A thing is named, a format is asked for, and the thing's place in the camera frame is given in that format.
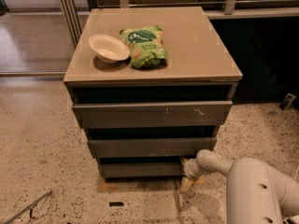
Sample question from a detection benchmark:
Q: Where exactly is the grey bottom drawer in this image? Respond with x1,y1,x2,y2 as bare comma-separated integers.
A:
98,162,183,178

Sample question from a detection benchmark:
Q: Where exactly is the green chip bag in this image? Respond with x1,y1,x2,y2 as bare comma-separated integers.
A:
120,25,168,69

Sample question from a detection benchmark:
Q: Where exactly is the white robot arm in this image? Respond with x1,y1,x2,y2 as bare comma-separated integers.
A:
180,149,299,224

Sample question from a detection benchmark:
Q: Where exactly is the grey middle drawer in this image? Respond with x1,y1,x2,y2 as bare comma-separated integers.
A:
88,137,217,158

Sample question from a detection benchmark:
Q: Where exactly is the grey top drawer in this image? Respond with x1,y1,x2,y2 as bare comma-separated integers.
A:
73,101,233,129

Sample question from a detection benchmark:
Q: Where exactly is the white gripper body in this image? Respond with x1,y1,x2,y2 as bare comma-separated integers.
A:
180,157,206,179

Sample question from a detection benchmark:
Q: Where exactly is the grey drawer cabinet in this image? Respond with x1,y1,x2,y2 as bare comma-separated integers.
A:
64,7,242,166

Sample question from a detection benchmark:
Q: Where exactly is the grey drawer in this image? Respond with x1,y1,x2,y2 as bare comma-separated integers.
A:
73,101,233,129
98,162,183,178
88,137,217,158

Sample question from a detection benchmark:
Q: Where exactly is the white paper bowl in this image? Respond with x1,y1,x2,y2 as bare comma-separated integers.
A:
89,35,129,63

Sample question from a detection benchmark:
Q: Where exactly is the small dark floor object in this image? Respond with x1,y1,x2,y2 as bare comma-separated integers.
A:
279,92,297,110

